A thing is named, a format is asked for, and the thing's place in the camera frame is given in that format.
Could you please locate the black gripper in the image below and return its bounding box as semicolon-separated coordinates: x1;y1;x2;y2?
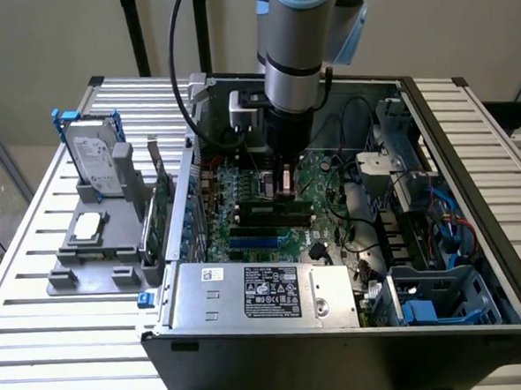
262;104;318;200

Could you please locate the black RAM slot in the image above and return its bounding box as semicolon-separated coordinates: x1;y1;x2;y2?
237;209;313;233

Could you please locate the blue expansion slot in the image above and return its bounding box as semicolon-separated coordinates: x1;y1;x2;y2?
229;233;281;251

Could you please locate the CPU socket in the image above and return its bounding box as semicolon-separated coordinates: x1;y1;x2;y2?
253;169;280;200

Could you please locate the green Dell motherboard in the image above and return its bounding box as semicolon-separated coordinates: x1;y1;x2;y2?
194;144;359;274

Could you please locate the grey metal drive cage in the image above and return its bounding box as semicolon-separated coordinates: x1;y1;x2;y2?
351;95;442;214

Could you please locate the green graphics card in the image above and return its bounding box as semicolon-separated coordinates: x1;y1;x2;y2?
134;131;177;265

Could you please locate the silver power supply unit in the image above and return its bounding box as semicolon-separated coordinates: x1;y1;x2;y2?
164;251;362;341

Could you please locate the silver hard disk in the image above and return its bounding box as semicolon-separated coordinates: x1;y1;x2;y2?
65;117;127;199

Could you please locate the metal disk bay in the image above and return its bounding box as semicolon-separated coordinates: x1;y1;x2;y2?
384;258;503;329

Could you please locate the CPU chip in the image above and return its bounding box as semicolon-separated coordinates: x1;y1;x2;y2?
72;212;103;240

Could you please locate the blue plastic latch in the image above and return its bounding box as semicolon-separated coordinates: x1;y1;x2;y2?
402;297;439;327

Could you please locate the grey parts rack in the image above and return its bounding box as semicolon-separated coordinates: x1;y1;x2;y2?
37;141;166;299

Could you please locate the black open PC case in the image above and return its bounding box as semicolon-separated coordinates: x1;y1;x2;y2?
125;54;521;390

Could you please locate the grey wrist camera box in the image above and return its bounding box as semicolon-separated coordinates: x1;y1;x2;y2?
228;87;270;139

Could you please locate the black wire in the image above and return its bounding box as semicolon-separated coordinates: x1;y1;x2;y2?
323;95;378;156

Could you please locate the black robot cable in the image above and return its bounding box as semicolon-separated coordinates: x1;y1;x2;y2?
164;0;249;153

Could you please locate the black vertical post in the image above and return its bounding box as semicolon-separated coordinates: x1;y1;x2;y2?
191;0;214;75
118;0;153;79

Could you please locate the blue wire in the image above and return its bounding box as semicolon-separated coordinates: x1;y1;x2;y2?
421;181;463;266

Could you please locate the blue disk carrier frame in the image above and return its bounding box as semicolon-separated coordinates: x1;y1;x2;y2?
50;104;132;204

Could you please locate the red wire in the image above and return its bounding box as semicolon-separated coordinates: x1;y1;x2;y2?
425;216;479;271

